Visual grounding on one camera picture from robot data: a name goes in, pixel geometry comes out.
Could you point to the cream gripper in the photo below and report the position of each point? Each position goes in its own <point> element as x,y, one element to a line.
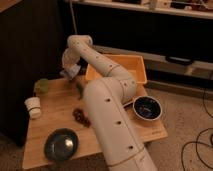
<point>69,59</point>

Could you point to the light blue towel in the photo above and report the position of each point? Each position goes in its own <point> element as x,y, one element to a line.
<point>71,72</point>

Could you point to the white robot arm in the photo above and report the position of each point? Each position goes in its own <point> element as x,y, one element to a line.
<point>104,99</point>

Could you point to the green plastic cup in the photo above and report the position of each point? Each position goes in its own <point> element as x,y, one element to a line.
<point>41,86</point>

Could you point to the white cup with band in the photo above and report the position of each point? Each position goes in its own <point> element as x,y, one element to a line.
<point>33,106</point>

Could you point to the green pepper toy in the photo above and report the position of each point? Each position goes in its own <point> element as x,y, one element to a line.
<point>80,89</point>

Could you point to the wooden table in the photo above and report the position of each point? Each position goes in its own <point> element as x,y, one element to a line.
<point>57,107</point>

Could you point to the dark red grape bunch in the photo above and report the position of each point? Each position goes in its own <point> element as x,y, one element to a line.
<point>81,118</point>

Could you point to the yellow plastic bin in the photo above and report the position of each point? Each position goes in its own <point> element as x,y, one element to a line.
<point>133,63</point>

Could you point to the grey lower shelf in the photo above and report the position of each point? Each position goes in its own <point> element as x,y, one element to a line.
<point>183,67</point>

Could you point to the dark metal plate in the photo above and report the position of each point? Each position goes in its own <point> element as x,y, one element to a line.
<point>61,145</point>

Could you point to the dark blue bowl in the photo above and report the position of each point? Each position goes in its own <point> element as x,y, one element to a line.
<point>147,108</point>

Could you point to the white upper shelf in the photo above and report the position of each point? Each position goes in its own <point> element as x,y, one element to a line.
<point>134,7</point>

